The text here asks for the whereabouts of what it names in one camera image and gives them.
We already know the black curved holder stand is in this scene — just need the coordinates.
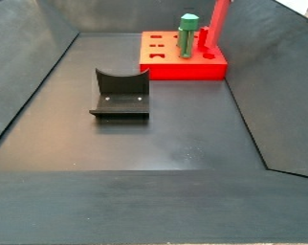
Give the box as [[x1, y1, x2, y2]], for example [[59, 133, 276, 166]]
[[88, 70, 148, 117]]

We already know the red star peg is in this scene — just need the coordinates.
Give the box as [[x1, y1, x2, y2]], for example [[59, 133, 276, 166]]
[[198, 26, 208, 51]]

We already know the red shape sorting board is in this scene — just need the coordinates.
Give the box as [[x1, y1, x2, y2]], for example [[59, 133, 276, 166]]
[[138, 32, 227, 80]]

